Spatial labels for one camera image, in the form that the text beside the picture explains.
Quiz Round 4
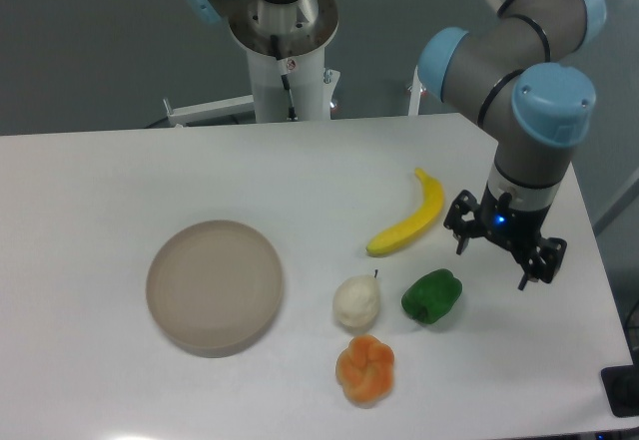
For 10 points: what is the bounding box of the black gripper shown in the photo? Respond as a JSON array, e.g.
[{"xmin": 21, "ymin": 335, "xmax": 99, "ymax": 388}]
[{"xmin": 443, "ymin": 187, "xmax": 567, "ymax": 290}]

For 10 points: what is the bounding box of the yellow banana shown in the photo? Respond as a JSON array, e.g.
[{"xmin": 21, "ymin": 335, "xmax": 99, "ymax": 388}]
[{"xmin": 365, "ymin": 168, "xmax": 445, "ymax": 257}]

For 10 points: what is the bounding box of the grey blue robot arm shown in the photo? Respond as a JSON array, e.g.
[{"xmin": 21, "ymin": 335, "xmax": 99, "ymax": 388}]
[{"xmin": 187, "ymin": 0, "xmax": 606, "ymax": 282}]

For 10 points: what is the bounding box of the green bell pepper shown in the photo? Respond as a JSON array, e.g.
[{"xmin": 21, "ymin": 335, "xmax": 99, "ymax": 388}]
[{"xmin": 400, "ymin": 268, "xmax": 462, "ymax": 324}]

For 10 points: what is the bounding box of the white pear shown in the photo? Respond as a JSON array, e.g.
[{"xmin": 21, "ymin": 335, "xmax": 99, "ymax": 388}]
[{"xmin": 332, "ymin": 274, "xmax": 381, "ymax": 330}]

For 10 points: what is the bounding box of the black device at edge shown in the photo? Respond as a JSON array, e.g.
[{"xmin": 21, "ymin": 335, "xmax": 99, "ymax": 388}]
[{"xmin": 600, "ymin": 365, "xmax": 638, "ymax": 418}]

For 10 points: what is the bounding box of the orange peeled mandarin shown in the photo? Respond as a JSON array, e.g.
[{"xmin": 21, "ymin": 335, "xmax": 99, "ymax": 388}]
[{"xmin": 335, "ymin": 334, "xmax": 395, "ymax": 405}]

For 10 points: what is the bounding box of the beige round plate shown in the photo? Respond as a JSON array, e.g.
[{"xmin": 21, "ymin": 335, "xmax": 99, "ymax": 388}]
[{"xmin": 146, "ymin": 220, "xmax": 285, "ymax": 358}]

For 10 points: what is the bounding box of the white right bracket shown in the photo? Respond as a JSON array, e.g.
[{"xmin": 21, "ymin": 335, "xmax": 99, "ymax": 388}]
[{"xmin": 405, "ymin": 67, "xmax": 428, "ymax": 116}]

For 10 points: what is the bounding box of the white bracket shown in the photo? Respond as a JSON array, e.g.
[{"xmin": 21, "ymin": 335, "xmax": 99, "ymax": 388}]
[
  {"xmin": 163, "ymin": 95, "xmax": 254, "ymax": 126},
  {"xmin": 405, "ymin": 67, "xmax": 428, "ymax": 116}
]

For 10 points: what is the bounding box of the black cable on pedestal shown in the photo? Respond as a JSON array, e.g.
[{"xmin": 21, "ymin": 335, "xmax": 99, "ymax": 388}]
[{"xmin": 269, "ymin": 34, "xmax": 300, "ymax": 123}]

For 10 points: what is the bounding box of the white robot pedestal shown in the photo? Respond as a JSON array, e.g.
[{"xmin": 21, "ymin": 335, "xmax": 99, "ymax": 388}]
[{"xmin": 229, "ymin": 0, "xmax": 339, "ymax": 124}]

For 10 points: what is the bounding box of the white left bracket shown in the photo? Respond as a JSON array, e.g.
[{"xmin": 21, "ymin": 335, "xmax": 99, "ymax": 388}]
[{"xmin": 163, "ymin": 95, "xmax": 254, "ymax": 126}]

